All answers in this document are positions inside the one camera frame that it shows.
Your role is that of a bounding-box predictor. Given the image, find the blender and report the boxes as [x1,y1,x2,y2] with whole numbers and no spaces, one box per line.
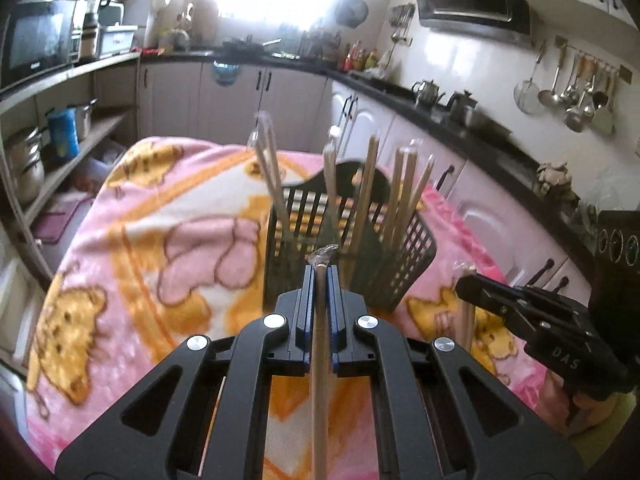
[79,0,111,63]

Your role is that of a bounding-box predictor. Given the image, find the blue canister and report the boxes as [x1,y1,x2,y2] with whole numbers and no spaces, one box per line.
[46,108,79,162]

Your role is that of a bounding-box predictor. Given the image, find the black frying pan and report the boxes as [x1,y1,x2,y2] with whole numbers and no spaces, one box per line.
[222,36,282,56]

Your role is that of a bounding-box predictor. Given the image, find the black microwave oven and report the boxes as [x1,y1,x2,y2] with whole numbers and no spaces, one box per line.
[1,0,78,90]

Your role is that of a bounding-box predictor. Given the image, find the wire skimmer strainer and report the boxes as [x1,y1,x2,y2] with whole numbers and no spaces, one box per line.
[513,40,547,116]

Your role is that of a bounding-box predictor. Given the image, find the blue plastic storage box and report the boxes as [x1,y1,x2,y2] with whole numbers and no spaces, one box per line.
[98,25,138,58]

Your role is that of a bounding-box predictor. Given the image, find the steel cooking pot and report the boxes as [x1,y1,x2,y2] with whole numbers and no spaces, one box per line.
[446,90,511,143]

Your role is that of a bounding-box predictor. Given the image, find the pink cartoon blanket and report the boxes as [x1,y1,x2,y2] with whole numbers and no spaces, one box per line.
[24,135,572,480]

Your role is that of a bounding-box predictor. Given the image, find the steel pots on shelf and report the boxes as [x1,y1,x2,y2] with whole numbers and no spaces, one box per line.
[4,127,44,206]

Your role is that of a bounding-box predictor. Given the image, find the dark green utensil basket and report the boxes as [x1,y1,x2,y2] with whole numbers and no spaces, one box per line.
[262,160,437,312]

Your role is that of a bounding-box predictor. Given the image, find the wall exhaust fan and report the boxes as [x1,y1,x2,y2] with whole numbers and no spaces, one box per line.
[333,0,369,29]

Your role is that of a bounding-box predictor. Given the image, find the person's right hand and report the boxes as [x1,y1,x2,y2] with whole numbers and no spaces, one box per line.
[535,370,622,437]

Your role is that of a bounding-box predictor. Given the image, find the steel kettle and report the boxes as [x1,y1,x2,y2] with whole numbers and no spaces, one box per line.
[411,80,445,110]

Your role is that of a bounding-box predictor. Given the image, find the chopsticks pair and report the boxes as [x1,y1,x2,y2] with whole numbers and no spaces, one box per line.
[256,110,283,195]
[399,154,436,232]
[247,128,293,240]
[345,136,378,284]
[322,125,341,244]
[387,139,422,249]
[308,244,338,480]
[454,261,476,353]
[382,146,405,250]

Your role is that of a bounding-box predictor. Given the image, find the hanging steel ladle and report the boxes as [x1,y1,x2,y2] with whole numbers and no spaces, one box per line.
[538,42,567,107]

